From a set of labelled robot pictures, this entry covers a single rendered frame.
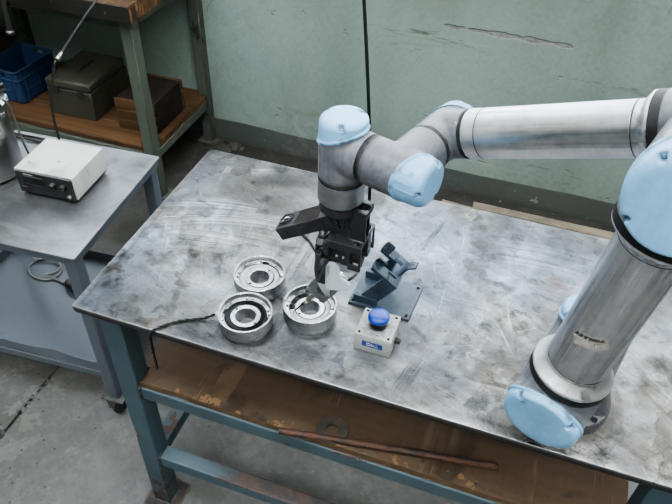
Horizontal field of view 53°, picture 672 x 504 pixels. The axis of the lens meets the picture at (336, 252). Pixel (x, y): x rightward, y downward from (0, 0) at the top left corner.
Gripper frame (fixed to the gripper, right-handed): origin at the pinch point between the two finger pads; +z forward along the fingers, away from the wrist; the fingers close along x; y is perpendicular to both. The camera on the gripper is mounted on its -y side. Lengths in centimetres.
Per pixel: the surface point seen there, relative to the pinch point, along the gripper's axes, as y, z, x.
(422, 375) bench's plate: 20.2, 13.2, -2.7
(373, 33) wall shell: -46, 27, 161
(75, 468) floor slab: -73, 93, -11
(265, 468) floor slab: -22, 93, 10
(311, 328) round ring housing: -2.0, 10.4, -2.4
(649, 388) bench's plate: 59, 13, 11
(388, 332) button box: 12.1, 8.6, 0.8
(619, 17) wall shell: 40, 7, 164
